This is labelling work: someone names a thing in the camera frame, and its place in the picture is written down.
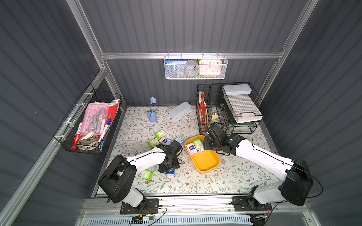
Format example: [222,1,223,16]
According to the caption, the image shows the green white tissue pack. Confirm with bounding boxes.
[193,138,204,152]

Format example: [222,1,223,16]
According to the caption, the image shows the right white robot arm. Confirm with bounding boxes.
[204,123,314,209]

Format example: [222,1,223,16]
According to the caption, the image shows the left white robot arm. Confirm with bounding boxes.
[98,141,182,211]

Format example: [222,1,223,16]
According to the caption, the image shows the yellow plastic storage box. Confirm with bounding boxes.
[185,135,221,174]

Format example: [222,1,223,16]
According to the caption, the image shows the white box on organizer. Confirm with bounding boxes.
[223,84,252,96]

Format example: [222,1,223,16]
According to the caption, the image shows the blue box in basket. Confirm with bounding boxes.
[164,59,187,80]

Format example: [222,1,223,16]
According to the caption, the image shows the green tissue pack middle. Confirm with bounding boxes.
[147,138,159,150]

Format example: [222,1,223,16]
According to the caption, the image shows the green tissue pack front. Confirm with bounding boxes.
[139,170,154,181]

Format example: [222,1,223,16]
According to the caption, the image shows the green tissue pack upper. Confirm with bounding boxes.
[155,130,166,140]

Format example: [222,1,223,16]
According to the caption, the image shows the checkered notebook stack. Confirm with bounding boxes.
[224,95,263,124]

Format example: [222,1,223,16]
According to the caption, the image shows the floral table mat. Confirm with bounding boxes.
[110,106,278,195]

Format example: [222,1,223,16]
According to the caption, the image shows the white rectangular plastic case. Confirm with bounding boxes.
[169,101,191,119]

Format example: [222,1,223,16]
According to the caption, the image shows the blue flower desk lamp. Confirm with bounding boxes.
[148,96,157,123]

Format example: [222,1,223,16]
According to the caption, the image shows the yellow alarm clock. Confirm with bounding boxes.
[199,59,222,76]

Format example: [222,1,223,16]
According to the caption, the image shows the blue white marker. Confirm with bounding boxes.
[98,115,112,146]

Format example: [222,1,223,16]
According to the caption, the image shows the tape roll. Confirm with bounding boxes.
[184,60,199,78]

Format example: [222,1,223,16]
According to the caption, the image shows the beige stapler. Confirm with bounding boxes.
[79,132,99,146]

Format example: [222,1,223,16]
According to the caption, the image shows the pink pencil case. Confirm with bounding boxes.
[81,102,109,136]

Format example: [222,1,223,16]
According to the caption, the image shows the red white marker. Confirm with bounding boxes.
[71,122,83,150]

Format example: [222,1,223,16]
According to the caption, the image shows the black wire desk organizer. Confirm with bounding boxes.
[196,82,267,135]

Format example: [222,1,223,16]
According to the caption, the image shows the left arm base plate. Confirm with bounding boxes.
[120,199,159,215]

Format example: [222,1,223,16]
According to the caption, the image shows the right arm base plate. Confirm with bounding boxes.
[231,196,272,212]

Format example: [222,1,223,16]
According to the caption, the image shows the white wire wall basket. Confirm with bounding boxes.
[164,54,229,80]

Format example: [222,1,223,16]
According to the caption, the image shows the black wire side basket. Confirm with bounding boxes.
[54,85,122,155]

